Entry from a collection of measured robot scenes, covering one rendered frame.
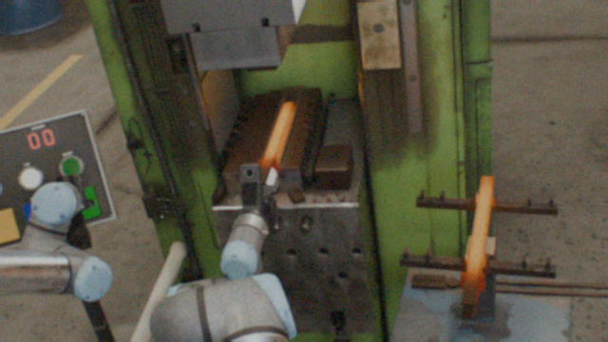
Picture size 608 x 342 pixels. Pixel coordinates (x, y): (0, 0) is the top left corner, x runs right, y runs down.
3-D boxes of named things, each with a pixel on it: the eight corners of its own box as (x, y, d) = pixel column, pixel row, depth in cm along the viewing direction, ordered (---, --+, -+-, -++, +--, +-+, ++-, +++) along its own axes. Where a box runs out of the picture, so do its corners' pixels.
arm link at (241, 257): (222, 286, 160) (214, 256, 155) (234, 253, 169) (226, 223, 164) (258, 286, 158) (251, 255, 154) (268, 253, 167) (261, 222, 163)
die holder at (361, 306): (374, 333, 206) (357, 204, 182) (241, 332, 214) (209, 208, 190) (386, 212, 252) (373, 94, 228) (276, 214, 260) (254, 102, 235)
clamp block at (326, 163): (351, 190, 187) (348, 168, 184) (316, 191, 189) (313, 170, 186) (354, 163, 197) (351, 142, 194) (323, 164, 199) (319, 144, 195)
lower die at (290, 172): (303, 191, 190) (298, 163, 185) (227, 194, 194) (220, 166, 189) (324, 110, 224) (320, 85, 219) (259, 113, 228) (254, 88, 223)
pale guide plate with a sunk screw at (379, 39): (400, 67, 180) (395, 1, 170) (363, 70, 181) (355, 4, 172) (401, 64, 181) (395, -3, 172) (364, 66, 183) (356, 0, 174)
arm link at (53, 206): (22, 221, 136) (37, 177, 136) (33, 217, 147) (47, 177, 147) (64, 235, 137) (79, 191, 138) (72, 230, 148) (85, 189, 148)
